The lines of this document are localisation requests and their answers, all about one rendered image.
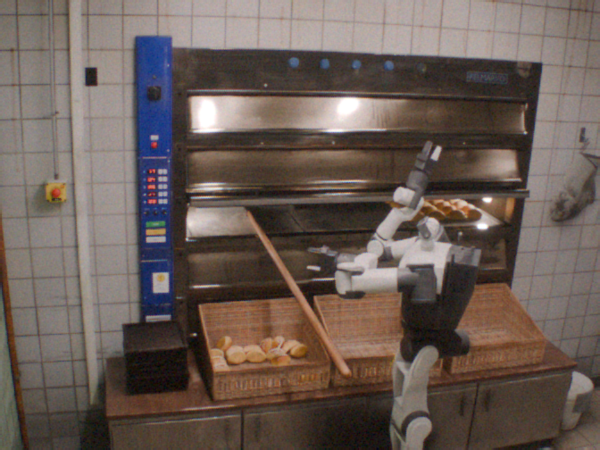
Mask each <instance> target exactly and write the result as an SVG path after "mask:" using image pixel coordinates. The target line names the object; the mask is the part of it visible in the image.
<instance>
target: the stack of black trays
mask: <svg viewBox="0 0 600 450"><path fill-rule="evenodd" d="M121 326H122V333H123V341H122V344H123V352H124V361H125V367H126V376H127V386H128V391H129V393H130V394H131V395H136V394H147V393H157V392H167V391H177V390H186V388H188V384H189V381H188V379H190V376H189V374H190V372H189V369H188V365H189V363H188V358H187V356H188V350H187V348H188V342H187V340H186V337H185V334H184V331H183V328H182V326H181V323H180V320H167V321H146V322H135V323H123V324H121Z"/></svg>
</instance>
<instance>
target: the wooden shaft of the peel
mask: <svg viewBox="0 0 600 450"><path fill-rule="evenodd" d="M246 215H247V217H248V218H249V220H250V221H251V222H252V224H253V226H254V228H255V230H256V232H257V233H258V235H259V237H260V239H261V240H262V242H263V243H264V245H265V247H266V248H267V250H268V252H269V254H270V255H271V258H272V259H273V261H274V262H275V263H276V265H277V267H278V268H279V271H280V273H281V274H282V276H283V278H284V279H285V281H286V282H287V284H288V286H289V288H290V289H291V291H292V293H293V294H294V296H295V298H296V300H297V302H298V303H299V304H300V306H301V307H302V309H303V311H304V313H305V315H306V317H307V318H308V320H309V322H310V323H311V324H312V326H313V328H314V330H315V331H316V333H317V335H318V337H319V338H320V340H321V342H322V344H323V345H324V346H325V348H326V350H327V351H328V353H329V355H330V357H331V359H332V360H333V362H334V364H336V366H337V368H338V370H339V372H340V373H341V375H342V377H343V378H344V379H349V378H350V377H351V371H350V370H349V369H348V367H347V366H346V364H345V362H344V360H343V359H342V357H341V356H340V354H339V352H338V350H337V349H336V348H335V346H334V345H333V343H332V342H331V340H330V338H329V336H328V335H327V333H326V331H325V330H324V328H323V327H322V326H321V324H320V322H319V320H318V319H317V317H316V316H315V314H314V312H313V310H312V309H311V307H310V305H309V304H308V303H307V302H306V300H305V298H304V296H303V295H302V293H301V291H300V290H299V288H298V286H297V285H296V283H295V282H294V280H293V279H292V277H291V276H290V274H289V272H288V270H287V268H286V267H285V265H284V264H283V262H282V261H281V260H280V258H279V256H278V254H277V253H276V251H275V249H274V248H273V246H272V245H271V242H270V241H269V239H268V238H267V237H266V235H265V234H264V232H263V230H262V228H261V227H260V225H259V223H258V222H257V220H256V218H255V217H254V216H253V214H252V212H250V211H248V212H247V213H246Z"/></svg>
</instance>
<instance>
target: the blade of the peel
mask: <svg viewBox="0 0 600 450"><path fill-rule="evenodd" d="M244 206H249V207H250V208H251V210H252V212H268V211H294V206H293V205H292V204H267V205H266V206H263V205H234V206H205V207H195V208H196V213H238V212H243V211H244Z"/></svg>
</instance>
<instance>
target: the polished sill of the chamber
mask: <svg viewBox="0 0 600 450"><path fill-rule="evenodd" d="M443 228H444V230H445V233H446V235H447V236H448V237H454V236H459V232H462V236H473V235H492V234H509V233H510V228H511V227H509V226H508V225H506V224H489V225H468V226H445V227H443ZM376 232H377V230H376V229H358V230H336V231H314V232H291V233H269V234H265V235H266V237H267V238H268V239H269V241H270V242H271V244H272V245H277V244H298V243H318V242H338V241H358V240H371V238H372V237H373V236H374V235H375V233H376ZM418 236H419V230H418V228H402V229H396V232H395V234H394V235H393V236H392V239H397V238H415V237H418ZM257 245H264V243H263V242H262V240H261V239H260V237H259V235H258V234H246V235H224V236H201V237H187V248H195V247H216V246H257Z"/></svg>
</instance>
